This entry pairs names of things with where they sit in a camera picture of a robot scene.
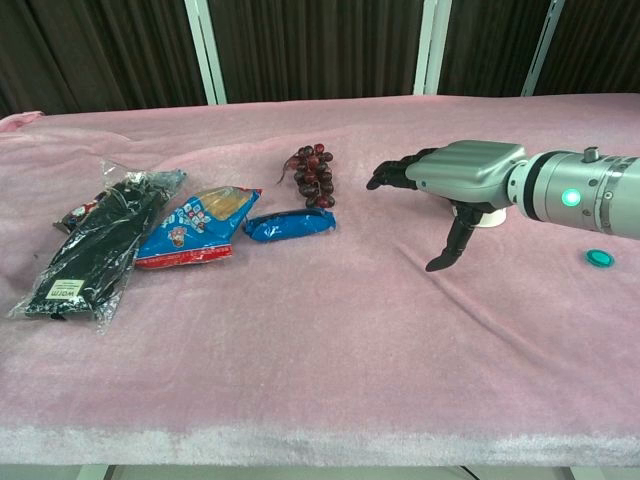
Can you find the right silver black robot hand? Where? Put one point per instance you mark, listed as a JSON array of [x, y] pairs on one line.
[[465, 170]]

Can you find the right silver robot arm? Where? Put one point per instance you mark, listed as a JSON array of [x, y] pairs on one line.
[[575, 192]]

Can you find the white cylindrical object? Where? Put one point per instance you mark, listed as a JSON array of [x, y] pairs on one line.
[[492, 218]]

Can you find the dark red grape bunch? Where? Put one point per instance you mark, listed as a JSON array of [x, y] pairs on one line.
[[314, 175]]

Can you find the green round bottle cap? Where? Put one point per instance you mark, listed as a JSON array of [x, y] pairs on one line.
[[599, 258]]

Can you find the blue foil snack bar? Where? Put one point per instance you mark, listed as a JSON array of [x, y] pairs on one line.
[[290, 226]]

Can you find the dark pleated curtain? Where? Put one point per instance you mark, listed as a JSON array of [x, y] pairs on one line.
[[320, 45]]

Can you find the pink fleece table cloth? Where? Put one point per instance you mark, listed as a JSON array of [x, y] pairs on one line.
[[320, 310]]

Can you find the blue cartoon snack bag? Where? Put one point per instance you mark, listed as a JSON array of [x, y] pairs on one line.
[[200, 227]]

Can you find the black garment in clear bag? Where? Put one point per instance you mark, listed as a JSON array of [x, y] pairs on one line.
[[85, 255]]

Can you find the small dark printed packet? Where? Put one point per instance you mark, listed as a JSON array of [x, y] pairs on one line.
[[75, 215]]

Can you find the white metal frame post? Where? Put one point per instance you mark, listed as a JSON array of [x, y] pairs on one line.
[[427, 47], [207, 50], [542, 47]]

